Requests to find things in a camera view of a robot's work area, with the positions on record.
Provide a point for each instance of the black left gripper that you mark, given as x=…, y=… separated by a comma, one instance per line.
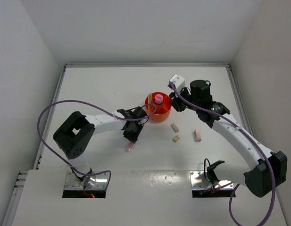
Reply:
x=133, y=137

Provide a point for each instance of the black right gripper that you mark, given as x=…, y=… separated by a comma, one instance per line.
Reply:
x=174, y=101

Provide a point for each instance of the pink correction tape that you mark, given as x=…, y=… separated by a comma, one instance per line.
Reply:
x=129, y=147

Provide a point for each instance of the pink capped clear tube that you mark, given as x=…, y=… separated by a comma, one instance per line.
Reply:
x=158, y=99

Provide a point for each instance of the orange highlighter pen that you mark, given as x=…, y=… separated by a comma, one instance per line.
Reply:
x=151, y=101

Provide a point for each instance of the pale pink eraser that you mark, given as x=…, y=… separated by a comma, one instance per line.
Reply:
x=197, y=134

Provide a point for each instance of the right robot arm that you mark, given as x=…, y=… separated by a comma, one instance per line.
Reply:
x=267, y=169

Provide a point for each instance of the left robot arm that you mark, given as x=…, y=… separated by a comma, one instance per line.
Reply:
x=73, y=136

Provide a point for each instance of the grey eraser block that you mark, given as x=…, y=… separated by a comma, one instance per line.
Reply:
x=175, y=128

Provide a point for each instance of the orange round desk organizer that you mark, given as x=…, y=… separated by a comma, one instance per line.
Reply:
x=159, y=112

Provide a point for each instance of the cream pen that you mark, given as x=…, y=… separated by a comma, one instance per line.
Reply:
x=149, y=101

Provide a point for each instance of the small yellow eraser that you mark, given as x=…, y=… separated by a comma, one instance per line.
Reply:
x=176, y=138

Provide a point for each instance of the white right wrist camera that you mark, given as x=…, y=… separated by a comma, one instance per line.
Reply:
x=177, y=81

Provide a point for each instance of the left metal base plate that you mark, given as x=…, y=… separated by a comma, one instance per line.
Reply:
x=96, y=183

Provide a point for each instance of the metal base plate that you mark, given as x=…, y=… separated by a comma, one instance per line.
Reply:
x=199, y=183
x=96, y=183

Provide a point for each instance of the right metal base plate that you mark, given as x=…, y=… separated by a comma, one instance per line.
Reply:
x=199, y=183

